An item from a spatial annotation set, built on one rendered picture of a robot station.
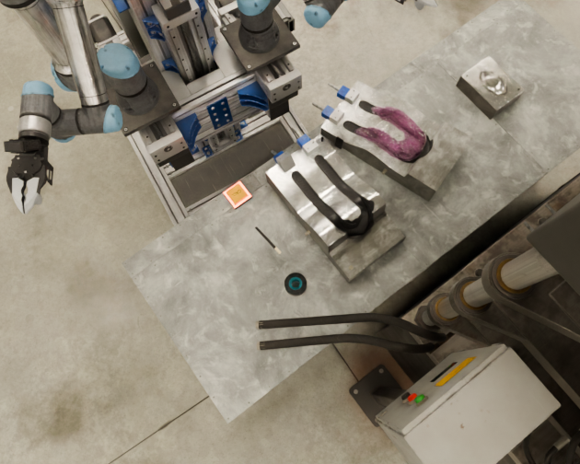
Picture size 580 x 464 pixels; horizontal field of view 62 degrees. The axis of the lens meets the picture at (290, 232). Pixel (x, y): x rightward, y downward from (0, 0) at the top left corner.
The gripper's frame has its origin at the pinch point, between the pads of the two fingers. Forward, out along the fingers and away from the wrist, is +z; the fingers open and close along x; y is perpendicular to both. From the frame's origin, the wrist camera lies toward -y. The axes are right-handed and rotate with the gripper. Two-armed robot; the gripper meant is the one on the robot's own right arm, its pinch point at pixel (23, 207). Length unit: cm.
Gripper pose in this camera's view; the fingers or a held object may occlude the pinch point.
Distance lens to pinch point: 134.2
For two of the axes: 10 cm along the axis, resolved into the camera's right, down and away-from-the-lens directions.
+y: -1.0, 2.9, 9.5
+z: 0.7, 9.6, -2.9
